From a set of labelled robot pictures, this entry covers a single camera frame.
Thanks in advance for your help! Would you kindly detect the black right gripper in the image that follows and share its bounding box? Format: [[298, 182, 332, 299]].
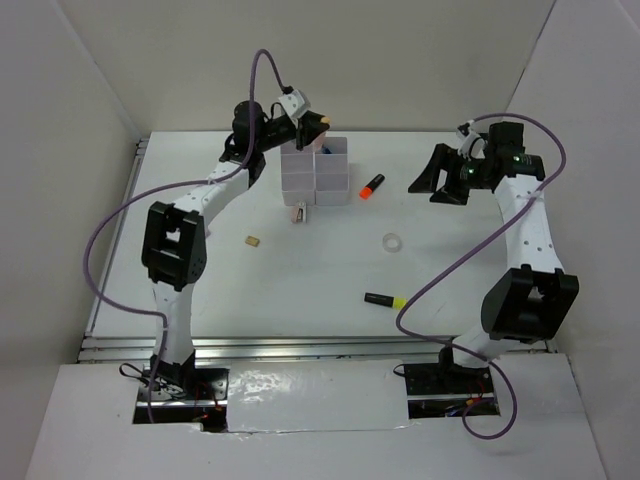
[[408, 142, 492, 206]]

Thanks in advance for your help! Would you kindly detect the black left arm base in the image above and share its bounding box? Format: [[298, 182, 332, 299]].
[[118, 355, 229, 419]]

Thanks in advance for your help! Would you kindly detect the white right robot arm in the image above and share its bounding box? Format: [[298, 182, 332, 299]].
[[408, 114, 579, 392]]

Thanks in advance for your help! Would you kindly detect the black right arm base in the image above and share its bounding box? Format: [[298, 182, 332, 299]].
[[392, 347, 494, 403]]

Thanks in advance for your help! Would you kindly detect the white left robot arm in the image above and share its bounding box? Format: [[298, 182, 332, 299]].
[[142, 101, 330, 399]]

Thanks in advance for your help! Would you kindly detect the left white divided container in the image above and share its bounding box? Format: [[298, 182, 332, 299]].
[[280, 141, 316, 206]]

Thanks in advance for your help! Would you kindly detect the white divided container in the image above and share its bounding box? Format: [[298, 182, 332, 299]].
[[314, 137, 350, 206], [280, 141, 316, 206]]

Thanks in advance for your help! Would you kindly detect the right white divided container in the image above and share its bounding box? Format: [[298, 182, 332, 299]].
[[314, 137, 350, 206]]

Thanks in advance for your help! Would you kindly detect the orange and black highlighter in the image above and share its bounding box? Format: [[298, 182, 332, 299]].
[[359, 174, 386, 200]]

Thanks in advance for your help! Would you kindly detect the clear tape roll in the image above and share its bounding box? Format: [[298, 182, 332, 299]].
[[382, 233, 403, 253]]

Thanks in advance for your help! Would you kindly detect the tan eraser block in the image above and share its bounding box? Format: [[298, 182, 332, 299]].
[[245, 236, 260, 247]]

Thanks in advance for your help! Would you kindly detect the yellow and black highlighter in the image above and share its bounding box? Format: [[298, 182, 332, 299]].
[[364, 292, 408, 310]]

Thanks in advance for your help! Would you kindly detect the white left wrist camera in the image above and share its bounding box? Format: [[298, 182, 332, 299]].
[[278, 89, 311, 121]]

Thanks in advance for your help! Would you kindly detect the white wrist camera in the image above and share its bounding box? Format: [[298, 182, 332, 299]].
[[278, 89, 311, 121], [456, 120, 486, 161]]

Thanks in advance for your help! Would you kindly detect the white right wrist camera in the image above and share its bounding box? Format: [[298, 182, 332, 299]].
[[456, 120, 486, 161]]

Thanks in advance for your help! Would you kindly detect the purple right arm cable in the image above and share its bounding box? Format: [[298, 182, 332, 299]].
[[394, 113, 567, 440]]

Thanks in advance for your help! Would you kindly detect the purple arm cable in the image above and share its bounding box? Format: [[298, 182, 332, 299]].
[[394, 113, 567, 440], [81, 48, 294, 425]]

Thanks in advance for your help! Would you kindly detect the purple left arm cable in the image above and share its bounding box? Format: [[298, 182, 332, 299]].
[[81, 48, 294, 425]]

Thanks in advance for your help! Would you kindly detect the aluminium table frame rail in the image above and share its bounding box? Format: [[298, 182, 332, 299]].
[[77, 130, 559, 364]]

